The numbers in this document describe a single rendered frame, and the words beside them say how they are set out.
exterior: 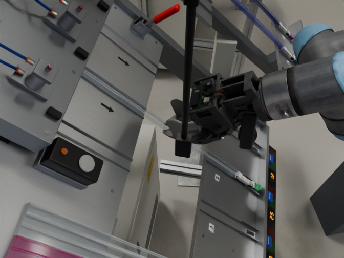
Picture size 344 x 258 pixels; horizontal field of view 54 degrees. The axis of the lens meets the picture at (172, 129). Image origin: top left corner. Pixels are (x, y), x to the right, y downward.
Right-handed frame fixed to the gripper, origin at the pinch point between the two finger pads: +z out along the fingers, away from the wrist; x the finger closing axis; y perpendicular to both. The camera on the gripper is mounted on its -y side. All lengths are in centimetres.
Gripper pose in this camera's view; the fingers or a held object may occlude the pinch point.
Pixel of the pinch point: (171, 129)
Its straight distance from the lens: 65.5
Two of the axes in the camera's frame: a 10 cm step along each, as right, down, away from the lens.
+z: -8.1, 1.9, 5.5
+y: -5.6, -5.3, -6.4
